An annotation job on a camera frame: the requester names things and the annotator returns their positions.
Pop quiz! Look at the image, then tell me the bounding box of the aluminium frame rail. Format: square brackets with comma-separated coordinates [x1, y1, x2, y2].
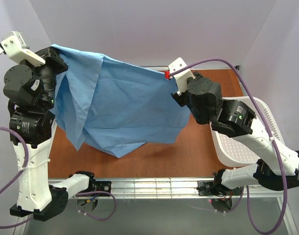
[47, 177, 286, 200]
[233, 65, 245, 96]
[143, 67, 230, 71]

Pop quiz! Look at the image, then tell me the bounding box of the aluminium front frame rail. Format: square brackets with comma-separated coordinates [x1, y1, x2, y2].
[47, 177, 286, 200]

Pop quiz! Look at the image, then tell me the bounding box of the aluminium back frame rail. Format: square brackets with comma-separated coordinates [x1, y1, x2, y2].
[143, 67, 230, 71]

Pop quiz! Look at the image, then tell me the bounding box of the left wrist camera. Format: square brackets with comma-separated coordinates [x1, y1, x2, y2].
[0, 31, 46, 67]

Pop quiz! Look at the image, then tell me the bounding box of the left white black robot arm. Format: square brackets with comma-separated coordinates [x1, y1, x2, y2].
[3, 47, 94, 222]

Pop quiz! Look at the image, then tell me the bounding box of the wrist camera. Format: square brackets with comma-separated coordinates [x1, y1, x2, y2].
[0, 31, 46, 67]
[164, 57, 195, 96]

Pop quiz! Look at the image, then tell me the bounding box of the light blue long sleeve shirt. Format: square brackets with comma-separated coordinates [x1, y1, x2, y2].
[52, 45, 190, 158]

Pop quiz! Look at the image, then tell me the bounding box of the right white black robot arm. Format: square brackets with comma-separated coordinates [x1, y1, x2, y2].
[172, 70, 299, 193]

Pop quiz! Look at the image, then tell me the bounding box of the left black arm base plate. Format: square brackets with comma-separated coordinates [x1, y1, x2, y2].
[77, 179, 112, 196]

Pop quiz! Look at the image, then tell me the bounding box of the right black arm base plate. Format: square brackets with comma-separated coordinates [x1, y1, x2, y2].
[196, 180, 242, 197]

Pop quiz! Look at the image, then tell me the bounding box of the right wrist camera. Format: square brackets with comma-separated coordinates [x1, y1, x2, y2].
[164, 57, 195, 96]

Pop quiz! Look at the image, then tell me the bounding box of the white plastic laundry basket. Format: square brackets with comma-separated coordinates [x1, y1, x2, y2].
[211, 97, 285, 167]

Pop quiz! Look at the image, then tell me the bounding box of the aluminium right frame rail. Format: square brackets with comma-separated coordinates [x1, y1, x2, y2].
[233, 65, 245, 96]

